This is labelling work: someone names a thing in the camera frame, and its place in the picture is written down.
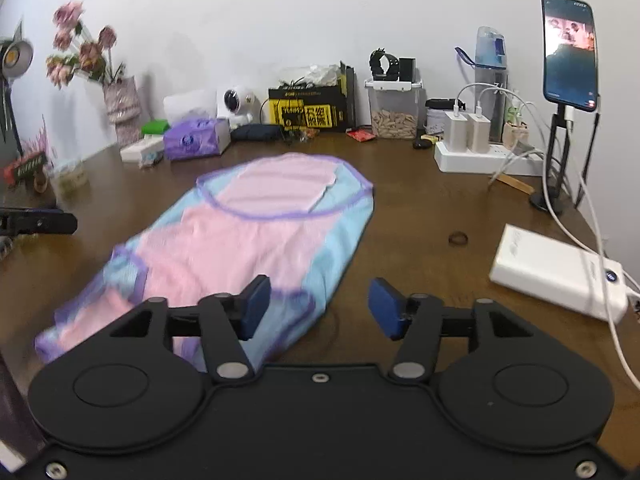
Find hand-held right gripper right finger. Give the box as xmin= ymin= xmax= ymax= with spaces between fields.
xmin=368 ymin=277 xmax=552 ymax=385

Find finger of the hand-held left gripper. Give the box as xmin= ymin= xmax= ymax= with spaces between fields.
xmin=0 ymin=208 xmax=78 ymax=237

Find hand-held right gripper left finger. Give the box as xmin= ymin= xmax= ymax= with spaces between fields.
xmin=74 ymin=275 xmax=273 ymax=385

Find pink blue mesh vest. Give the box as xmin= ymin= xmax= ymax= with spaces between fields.
xmin=35 ymin=154 xmax=376 ymax=376

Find glass cup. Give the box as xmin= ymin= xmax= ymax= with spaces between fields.
xmin=52 ymin=160 xmax=91 ymax=196

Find red black box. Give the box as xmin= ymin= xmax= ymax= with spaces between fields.
xmin=2 ymin=150 xmax=53 ymax=186

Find white flat box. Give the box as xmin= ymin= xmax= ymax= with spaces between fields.
xmin=120 ymin=136 xmax=166 ymax=163

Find white power bank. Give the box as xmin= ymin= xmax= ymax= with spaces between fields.
xmin=489 ymin=224 xmax=630 ymax=325

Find grey desk lamp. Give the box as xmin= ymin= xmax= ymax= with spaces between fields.
xmin=0 ymin=20 xmax=36 ymax=161

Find purple tissue pack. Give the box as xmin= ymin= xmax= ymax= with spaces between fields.
xmin=162 ymin=89 xmax=232 ymax=162

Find dried pink rose bouquet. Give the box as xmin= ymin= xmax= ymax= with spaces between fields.
xmin=45 ymin=1 xmax=126 ymax=88

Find black folding umbrella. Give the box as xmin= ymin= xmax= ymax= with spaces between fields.
xmin=231 ymin=124 xmax=286 ymax=142

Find small colourful wrappers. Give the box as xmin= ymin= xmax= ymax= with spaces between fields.
xmin=284 ymin=127 xmax=322 ymax=145

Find wooden stick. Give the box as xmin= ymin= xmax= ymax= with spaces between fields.
xmin=492 ymin=174 xmax=536 ymax=194

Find white power strip with chargers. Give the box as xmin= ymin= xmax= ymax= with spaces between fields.
xmin=455 ymin=84 xmax=551 ymax=186

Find clear container of nuts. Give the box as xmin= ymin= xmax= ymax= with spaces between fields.
xmin=364 ymin=77 xmax=426 ymax=140

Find large white charger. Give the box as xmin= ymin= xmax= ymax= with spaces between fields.
xmin=444 ymin=110 xmax=471 ymax=153

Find purple ribbed fabric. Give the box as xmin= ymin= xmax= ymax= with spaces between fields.
xmin=0 ymin=350 xmax=48 ymax=461

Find small white patterned tin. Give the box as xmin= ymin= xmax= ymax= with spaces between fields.
xmin=425 ymin=105 xmax=448 ymax=136

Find slim white charger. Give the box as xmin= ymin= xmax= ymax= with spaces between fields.
xmin=467 ymin=112 xmax=493 ymax=155

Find black yellow cardboard box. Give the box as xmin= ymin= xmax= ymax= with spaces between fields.
xmin=268 ymin=61 xmax=358 ymax=133

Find small beige cup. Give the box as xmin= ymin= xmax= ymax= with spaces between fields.
xmin=502 ymin=121 xmax=531 ymax=150

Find black phone stand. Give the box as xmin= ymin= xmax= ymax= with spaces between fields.
xmin=530 ymin=107 xmax=601 ymax=213

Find small green white bottle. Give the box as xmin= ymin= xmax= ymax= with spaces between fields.
xmin=505 ymin=91 xmax=524 ymax=126

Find white crumpled plastic bag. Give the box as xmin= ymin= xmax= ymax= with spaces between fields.
xmin=280 ymin=64 xmax=343 ymax=88

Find black smartwatch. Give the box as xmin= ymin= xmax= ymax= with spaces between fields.
xmin=369 ymin=49 xmax=401 ymax=82

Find clear blue water bottle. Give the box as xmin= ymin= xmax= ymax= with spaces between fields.
xmin=455 ymin=26 xmax=510 ymax=143

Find smartphone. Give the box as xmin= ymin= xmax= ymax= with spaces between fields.
xmin=541 ymin=0 xmax=601 ymax=112

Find white security camera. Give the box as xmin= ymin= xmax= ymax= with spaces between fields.
xmin=216 ymin=84 xmax=257 ymax=131

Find white phone charging cable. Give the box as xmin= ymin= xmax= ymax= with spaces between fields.
xmin=544 ymin=110 xmax=640 ymax=391

